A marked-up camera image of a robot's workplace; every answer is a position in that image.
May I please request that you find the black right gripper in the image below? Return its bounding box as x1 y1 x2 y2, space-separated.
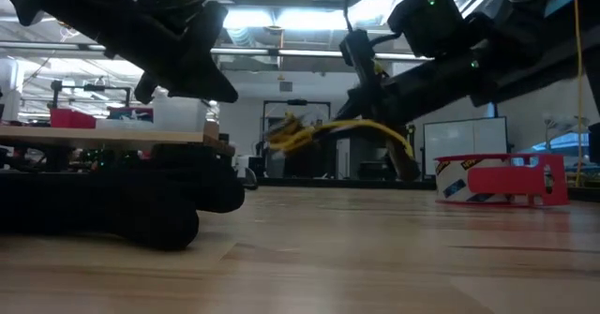
333 27 496 183

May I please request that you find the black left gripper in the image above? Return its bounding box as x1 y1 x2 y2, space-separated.
69 0 240 105

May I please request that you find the yellow cord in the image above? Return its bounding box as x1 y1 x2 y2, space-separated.
267 112 416 161

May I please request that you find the black cabinet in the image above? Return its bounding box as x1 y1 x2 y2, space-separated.
337 135 418 182

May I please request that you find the white plastic container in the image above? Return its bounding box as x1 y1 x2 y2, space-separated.
152 87 210 132

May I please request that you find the small tan box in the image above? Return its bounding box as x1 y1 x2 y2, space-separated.
202 119 221 142

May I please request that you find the printed packing tape roll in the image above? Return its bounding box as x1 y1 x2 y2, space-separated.
434 157 512 205

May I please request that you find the whiteboard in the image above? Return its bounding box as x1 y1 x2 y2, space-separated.
423 115 510 177

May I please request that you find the white storage box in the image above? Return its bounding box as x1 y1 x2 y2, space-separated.
233 154 257 179

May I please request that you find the bright red bin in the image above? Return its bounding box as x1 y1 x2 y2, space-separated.
50 108 98 129

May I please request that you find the wooden bench top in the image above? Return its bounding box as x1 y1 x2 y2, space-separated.
0 125 235 158

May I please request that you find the black rounded bulky object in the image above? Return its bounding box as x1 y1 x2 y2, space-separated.
0 142 246 253

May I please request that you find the red tape dispenser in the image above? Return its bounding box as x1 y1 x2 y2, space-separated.
433 153 571 208

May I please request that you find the white lamp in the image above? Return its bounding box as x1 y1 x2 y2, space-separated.
542 112 590 155

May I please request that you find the black pipe frame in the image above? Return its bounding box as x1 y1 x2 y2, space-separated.
49 79 133 110

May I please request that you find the right arm wrist camera box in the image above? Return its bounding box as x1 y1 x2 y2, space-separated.
387 0 466 58

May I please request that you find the yellow hanging cable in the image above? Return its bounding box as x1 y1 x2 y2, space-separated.
571 0 586 188

